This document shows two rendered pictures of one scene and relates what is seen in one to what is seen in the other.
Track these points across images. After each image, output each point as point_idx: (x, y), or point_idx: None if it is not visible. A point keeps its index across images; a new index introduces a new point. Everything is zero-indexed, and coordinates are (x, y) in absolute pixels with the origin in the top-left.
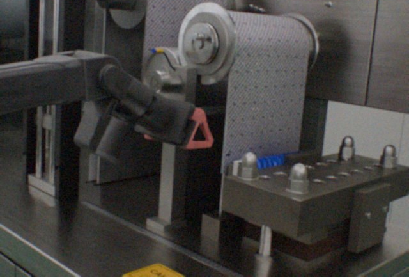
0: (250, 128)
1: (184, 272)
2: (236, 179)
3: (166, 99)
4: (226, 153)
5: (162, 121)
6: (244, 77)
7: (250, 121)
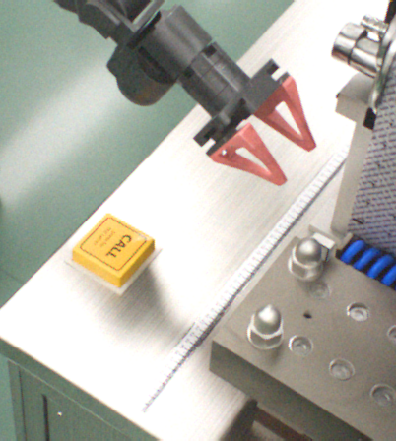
0: None
1: (178, 276)
2: (286, 252)
3: (222, 83)
4: (355, 217)
5: (201, 105)
6: None
7: None
